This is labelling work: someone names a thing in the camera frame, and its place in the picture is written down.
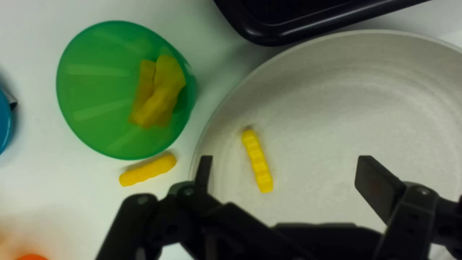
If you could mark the orange plastic cup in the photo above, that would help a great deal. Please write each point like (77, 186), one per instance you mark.
(31, 256)

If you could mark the yellow toy fry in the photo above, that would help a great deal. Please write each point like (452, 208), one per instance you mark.
(169, 81)
(148, 169)
(145, 90)
(257, 160)

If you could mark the green plastic cup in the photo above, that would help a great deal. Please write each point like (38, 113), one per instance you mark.
(97, 81)

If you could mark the black plastic tray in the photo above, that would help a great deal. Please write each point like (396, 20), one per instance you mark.
(285, 22)

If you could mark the beige round plate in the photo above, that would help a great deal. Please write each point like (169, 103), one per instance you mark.
(321, 105)

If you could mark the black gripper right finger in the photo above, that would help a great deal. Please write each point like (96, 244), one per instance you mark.
(416, 215)

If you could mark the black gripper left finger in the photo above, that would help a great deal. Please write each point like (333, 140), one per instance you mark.
(191, 217)

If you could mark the blue round lid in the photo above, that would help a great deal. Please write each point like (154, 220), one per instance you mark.
(8, 105)

